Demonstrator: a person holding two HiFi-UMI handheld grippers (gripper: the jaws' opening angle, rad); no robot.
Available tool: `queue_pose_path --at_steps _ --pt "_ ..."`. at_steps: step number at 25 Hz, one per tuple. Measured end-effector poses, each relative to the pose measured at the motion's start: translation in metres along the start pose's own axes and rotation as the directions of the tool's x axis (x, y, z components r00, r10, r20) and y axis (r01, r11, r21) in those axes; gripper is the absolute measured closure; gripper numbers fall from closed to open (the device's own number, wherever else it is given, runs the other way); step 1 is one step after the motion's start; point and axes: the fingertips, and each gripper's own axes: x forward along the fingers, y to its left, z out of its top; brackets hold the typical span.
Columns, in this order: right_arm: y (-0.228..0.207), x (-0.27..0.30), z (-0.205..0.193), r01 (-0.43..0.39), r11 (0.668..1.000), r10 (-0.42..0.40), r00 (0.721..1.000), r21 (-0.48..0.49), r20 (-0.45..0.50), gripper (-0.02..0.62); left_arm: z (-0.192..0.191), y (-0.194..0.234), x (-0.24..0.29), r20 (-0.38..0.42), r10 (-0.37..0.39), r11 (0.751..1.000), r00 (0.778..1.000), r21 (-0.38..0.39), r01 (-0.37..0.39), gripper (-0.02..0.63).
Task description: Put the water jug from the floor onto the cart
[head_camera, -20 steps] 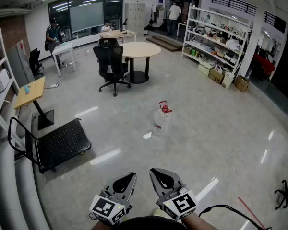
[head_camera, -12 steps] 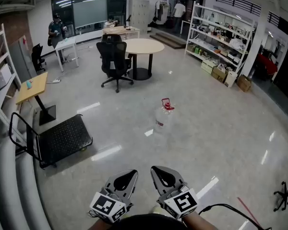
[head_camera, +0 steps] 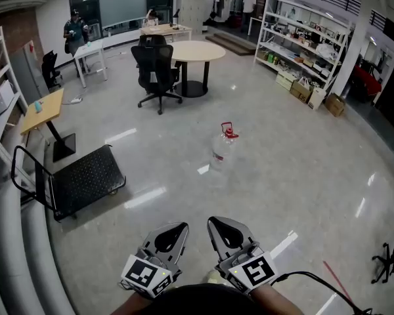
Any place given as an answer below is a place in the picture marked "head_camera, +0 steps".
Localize large white shelving rack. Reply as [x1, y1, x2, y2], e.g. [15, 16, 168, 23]
[253, 0, 356, 112]

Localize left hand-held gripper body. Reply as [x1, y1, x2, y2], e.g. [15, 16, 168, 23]
[120, 241, 185, 301]

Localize grey entrance steps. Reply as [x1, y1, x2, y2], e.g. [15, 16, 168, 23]
[204, 31, 261, 56]

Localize white rectangular table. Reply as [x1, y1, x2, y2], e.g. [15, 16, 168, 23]
[72, 39, 108, 89]

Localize clear water jug red cap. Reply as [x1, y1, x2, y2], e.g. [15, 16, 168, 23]
[211, 121, 240, 173]

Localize person's left forearm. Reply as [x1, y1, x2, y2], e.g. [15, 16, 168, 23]
[110, 292, 154, 315]

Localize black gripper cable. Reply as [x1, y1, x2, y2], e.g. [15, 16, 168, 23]
[271, 271, 374, 315]

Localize long wooden desk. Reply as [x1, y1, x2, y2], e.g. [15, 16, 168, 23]
[140, 23, 193, 44]

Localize black armless office chair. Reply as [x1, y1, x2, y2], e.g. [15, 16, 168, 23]
[40, 50, 64, 90]

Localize white locker cabinet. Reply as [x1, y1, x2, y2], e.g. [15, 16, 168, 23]
[175, 0, 207, 34]

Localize red sofa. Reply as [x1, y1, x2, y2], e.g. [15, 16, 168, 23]
[350, 63, 382, 104]

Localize round beige table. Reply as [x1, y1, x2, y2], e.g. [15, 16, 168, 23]
[169, 40, 227, 99]

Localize small wooden side table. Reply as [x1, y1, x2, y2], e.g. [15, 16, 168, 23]
[20, 87, 77, 163]

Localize closed brown cardboard box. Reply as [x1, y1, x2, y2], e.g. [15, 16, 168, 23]
[324, 92, 347, 118]

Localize person's light shoe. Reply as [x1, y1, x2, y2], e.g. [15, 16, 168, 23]
[205, 269, 225, 285]

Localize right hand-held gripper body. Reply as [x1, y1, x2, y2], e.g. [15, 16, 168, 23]
[215, 238, 280, 295]

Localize clothes rack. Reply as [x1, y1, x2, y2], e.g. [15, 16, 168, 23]
[212, 0, 238, 23]

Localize person's right forearm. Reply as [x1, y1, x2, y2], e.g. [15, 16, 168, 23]
[249, 285, 305, 315]

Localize white storage crate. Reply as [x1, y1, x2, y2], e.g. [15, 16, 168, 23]
[275, 70, 297, 92]

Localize white metal shelf rack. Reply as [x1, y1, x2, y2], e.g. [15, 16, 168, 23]
[0, 26, 30, 151]

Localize person's black shirt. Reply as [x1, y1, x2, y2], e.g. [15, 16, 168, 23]
[144, 283, 262, 315]

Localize white carton box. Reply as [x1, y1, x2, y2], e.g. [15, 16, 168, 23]
[307, 88, 326, 112]

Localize open brown cardboard box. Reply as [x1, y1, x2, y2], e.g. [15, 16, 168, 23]
[289, 78, 313, 105]

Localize black mesh office chair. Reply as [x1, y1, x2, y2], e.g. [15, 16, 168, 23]
[130, 34, 184, 116]

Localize black platform cart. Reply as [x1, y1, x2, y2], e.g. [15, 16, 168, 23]
[11, 144, 127, 222]

